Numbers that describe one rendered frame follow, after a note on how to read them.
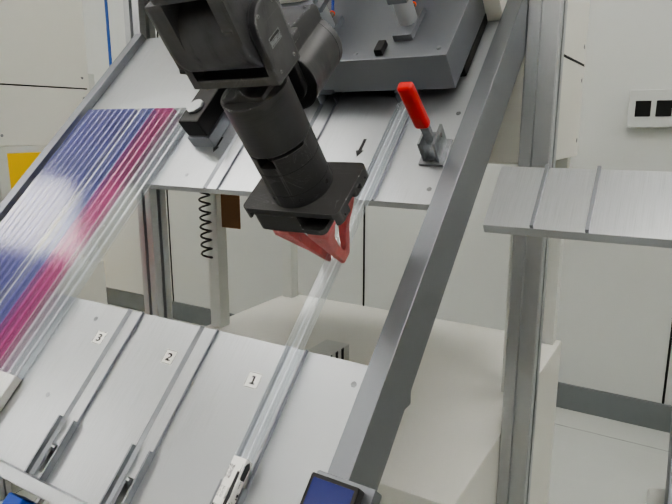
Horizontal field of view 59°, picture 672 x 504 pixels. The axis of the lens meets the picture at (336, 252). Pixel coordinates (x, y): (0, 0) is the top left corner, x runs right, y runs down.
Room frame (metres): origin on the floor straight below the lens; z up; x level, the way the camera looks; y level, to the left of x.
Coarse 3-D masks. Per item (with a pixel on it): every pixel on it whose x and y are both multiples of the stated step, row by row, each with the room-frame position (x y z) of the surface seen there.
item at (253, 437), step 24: (384, 144) 0.67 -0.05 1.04; (360, 192) 0.63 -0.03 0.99; (360, 216) 0.61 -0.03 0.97; (336, 264) 0.57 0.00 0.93; (312, 288) 0.55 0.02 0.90; (312, 312) 0.53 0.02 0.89; (288, 360) 0.50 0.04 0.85; (264, 408) 0.47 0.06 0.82; (264, 432) 0.46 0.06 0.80; (240, 456) 0.45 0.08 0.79
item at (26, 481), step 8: (0, 464) 0.52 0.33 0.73; (8, 464) 0.53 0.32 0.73; (0, 472) 0.52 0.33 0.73; (8, 472) 0.51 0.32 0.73; (16, 472) 0.51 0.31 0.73; (24, 472) 0.52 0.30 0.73; (8, 480) 0.51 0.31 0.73; (16, 480) 0.50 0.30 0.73; (24, 480) 0.50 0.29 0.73; (32, 480) 0.50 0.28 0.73; (40, 480) 0.50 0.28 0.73; (24, 488) 0.49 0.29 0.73; (32, 488) 0.49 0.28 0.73; (40, 488) 0.49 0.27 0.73; (48, 488) 0.48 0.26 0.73; (56, 488) 0.49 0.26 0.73; (40, 496) 0.48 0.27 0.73; (48, 496) 0.48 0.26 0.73; (56, 496) 0.48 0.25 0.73; (64, 496) 0.47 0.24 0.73; (72, 496) 0.48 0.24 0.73
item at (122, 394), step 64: (64, 320) 0.67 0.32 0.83; (128, 320) 0.63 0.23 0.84; (64, 384) 0.60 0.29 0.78; (128, 384) 0.57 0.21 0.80; (192, 384) 0.54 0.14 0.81; (256, 384) 0.51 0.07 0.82; (320, 384) 0.49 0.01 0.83; (0, 448) 0.57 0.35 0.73; (64, 448) 0.54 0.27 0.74; (128, 448) 0.51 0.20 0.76; (192, 448) 0.49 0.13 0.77; (320, 448) 0.45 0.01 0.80
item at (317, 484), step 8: (312, 480) 0.38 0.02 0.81; (320, 480) 0.38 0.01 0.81; (312, 488) 0.38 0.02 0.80; (320, 488) 0.38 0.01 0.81; (328, 488) 0.38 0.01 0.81; (336, 488) 0.37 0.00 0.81; (344, 488) 0.37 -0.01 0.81; (312, 496) 0.38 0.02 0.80; (320, 496) 0.37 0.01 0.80; (328, 496) 0.37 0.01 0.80; (336, 496) 0.37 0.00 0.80; (344, 496) 0.37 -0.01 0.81; (352, 496) 0.37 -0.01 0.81
